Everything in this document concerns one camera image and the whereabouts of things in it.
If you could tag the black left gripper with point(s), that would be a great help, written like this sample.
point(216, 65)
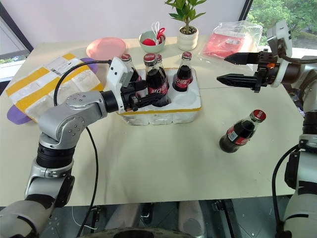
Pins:
point(129, 99)

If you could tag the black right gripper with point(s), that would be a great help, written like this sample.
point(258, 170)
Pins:
point(266, 72)

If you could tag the glass cola bottle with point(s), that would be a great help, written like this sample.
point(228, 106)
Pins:
point(156, 79)
point(237, 135)
point(182, 77)
point(160, 62)
point(126, 58)

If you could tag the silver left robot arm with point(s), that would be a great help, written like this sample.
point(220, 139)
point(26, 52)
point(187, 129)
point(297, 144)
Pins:
point(74, 116)

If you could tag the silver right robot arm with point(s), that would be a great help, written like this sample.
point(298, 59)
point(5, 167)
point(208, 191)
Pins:
point(308, 173)

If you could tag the white foam crate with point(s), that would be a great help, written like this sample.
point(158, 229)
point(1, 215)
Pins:
point(185, 109)

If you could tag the yellow taped cardboard box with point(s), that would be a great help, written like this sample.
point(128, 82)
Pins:
point(37, 86)

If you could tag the white rounded leg cover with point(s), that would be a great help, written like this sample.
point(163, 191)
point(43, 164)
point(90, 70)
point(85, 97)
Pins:
point(122, 215)
point(192, 218)

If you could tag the clear bag with red packet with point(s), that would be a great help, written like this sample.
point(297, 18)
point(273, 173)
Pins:
point(223, 44)

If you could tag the pale green bowl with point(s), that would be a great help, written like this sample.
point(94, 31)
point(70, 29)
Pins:
point(151, 49)

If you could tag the red round object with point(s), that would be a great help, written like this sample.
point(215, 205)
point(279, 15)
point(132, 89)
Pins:
point(148, 42)

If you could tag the green plant in white pot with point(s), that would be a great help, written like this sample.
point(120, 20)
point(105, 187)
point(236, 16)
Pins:
point(187, 39)

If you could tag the pink plate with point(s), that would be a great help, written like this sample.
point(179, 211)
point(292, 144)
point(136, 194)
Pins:
point(104, 47)

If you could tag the white loop utensil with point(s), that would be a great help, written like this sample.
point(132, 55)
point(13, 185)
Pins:
point(156, 24)

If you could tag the purple oval mat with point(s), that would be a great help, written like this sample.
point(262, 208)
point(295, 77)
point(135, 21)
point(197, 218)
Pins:
point(16, 116)

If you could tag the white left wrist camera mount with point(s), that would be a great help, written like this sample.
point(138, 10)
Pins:
point(116, 72)

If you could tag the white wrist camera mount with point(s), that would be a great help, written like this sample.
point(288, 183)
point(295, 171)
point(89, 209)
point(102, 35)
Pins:
point(282, 29)
point(116, 72)

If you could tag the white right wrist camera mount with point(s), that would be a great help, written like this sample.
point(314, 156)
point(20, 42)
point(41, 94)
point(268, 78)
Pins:
point(282, 29)

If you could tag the black window frame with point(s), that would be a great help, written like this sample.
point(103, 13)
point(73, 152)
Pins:
point(246, 10)
point(15, 23)

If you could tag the black table frame bar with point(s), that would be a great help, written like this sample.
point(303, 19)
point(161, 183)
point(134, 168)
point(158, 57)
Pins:
point(95, 218)
point(226, 218)

